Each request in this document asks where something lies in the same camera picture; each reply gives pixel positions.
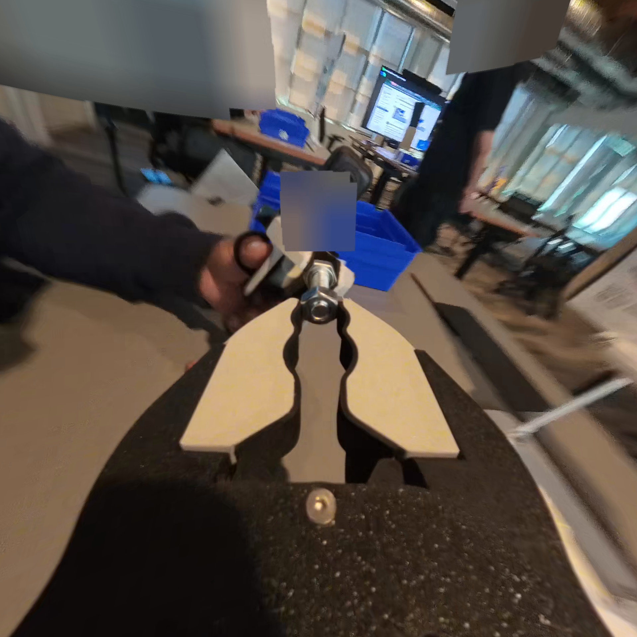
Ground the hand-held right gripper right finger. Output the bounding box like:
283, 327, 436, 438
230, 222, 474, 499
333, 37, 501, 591
336, 300, 461, 460

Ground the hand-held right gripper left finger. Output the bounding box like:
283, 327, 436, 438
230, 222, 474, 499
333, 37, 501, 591
178, 298, 303, 464

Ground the steel bolt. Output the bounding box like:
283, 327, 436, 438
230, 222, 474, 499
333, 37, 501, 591
305, 258, 340, 323

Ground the blue plastic bin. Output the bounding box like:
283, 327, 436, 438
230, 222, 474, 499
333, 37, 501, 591
250, 171, 424, 293

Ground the person's left forearm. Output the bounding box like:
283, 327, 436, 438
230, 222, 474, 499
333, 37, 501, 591
0, 119, 226, 319

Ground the person's left hand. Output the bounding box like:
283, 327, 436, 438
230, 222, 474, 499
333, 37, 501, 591
198, 237, 288, 334

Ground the black office chair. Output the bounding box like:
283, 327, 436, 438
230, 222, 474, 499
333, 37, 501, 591
325, 145, 375, 201

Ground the small blue storage bin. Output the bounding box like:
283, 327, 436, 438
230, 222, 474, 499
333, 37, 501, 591
258, 108, 310, 150

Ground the long wooden office table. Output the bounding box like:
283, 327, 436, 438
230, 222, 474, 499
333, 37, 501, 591
455, 196, 540, 280

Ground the large display screen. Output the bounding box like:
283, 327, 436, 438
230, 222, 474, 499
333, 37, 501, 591
361, 64, 447, 151

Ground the wooden document stand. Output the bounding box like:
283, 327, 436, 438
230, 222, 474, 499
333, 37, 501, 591
484, 246, 637, 615

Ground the printed instruction sheet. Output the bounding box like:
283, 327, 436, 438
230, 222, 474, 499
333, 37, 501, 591
566, 258, 637, 341

